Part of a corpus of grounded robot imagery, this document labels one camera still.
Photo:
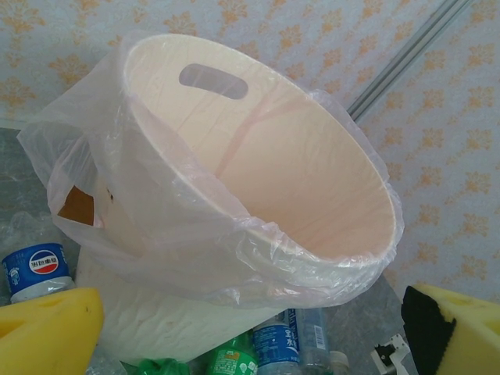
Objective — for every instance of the yellow sponge left gripper right finger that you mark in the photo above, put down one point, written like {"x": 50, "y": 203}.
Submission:
{"x": 468, "y": 340}

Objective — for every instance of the brown paper sticker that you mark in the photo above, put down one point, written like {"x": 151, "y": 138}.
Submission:
{"x": 78, "y": 207}

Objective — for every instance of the cream plastic waste bin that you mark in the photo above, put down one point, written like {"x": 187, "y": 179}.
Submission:
{"x": 156, "y": 320}

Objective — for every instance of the translucent plastic bag liner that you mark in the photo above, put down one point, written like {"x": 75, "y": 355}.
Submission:
{"x": 156, "y": 195}

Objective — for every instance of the blue label water bottle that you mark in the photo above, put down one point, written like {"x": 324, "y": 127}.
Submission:
{"x": 273, "y": 347}

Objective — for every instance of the yellow sponge left gripper left finger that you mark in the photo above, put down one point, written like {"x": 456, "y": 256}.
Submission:
{"x": 47, "y": 336}

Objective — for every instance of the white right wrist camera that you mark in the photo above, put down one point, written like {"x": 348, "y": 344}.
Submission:
{"x": 396, "y": 345}

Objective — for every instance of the green bottle yellow cap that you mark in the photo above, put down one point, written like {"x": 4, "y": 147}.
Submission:
{"x": 230, "y": 359}

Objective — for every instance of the Pepsi bottle blue cap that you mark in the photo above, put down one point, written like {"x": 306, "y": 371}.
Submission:
{"x": 39, "y": 265}

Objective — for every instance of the clear bottle white cap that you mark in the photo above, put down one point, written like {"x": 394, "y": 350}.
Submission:
{"x": 338, "y": 359}

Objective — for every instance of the clear crushed plastic bottle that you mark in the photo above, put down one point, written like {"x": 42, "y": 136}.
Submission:
{"x": 27, "y": 230}

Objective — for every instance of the clear bottle blue label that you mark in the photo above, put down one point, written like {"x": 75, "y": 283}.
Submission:
{"x": 312, "y": 336}

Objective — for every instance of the aluminium frame post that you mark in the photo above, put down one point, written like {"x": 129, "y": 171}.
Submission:
{"x": 410, "y": 51}

